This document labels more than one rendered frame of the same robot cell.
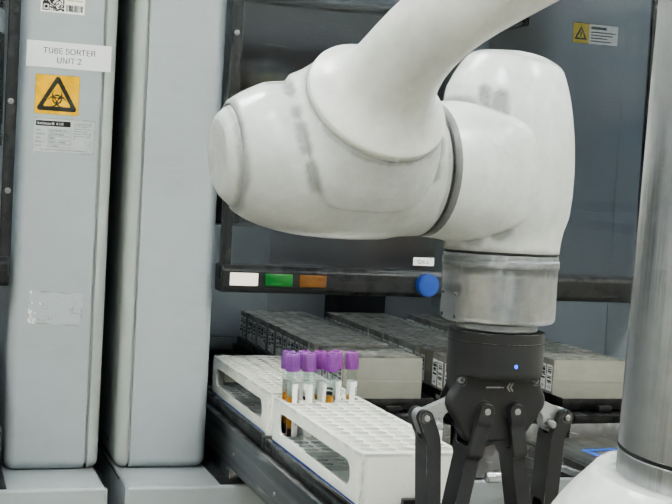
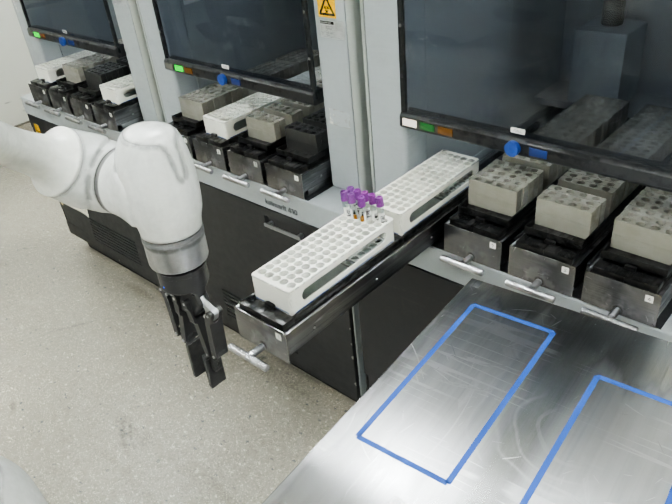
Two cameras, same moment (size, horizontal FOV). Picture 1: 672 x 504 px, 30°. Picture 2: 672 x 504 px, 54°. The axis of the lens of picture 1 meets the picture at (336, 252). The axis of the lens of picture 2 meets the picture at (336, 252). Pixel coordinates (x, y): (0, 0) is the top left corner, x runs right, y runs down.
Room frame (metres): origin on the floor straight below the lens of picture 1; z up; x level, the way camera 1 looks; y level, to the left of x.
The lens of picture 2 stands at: (0.81, -0.98, 1.53)
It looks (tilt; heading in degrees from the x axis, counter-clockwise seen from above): 33 degrees down; 63
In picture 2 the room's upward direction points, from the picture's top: 6 degrees counter-clockwise
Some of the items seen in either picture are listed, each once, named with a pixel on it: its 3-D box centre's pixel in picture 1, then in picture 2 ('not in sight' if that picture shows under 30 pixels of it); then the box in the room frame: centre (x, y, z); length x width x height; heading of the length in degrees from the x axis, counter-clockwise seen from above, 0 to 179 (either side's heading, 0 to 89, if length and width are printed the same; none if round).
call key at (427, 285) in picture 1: (427, 285); (512, 148); (1.63, -0.12, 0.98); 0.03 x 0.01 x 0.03; 108
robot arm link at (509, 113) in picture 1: (492, 150); (152, 178); (0.97, -0.12, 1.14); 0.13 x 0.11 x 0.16; 117
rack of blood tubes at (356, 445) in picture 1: (357, 451); (327, 258); (1.26, -0.03, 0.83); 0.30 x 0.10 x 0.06; 19
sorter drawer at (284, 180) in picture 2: not in sight; (363, 134); (1.69, 0.53, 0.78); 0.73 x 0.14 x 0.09; 18
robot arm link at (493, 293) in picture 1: (498, 291); (176, 245); (0.97, -0.13, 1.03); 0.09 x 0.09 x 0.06
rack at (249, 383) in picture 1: (275, 396); (423, 191); (1.56, 0.07, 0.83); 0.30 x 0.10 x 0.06; 18
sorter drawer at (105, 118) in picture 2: not in sight; (181, 86); (1.42, 1.35, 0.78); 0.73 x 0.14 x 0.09; 18
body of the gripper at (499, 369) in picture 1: (493, 384); (186, 286); (0.97, -0.13, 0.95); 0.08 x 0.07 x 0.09; 108
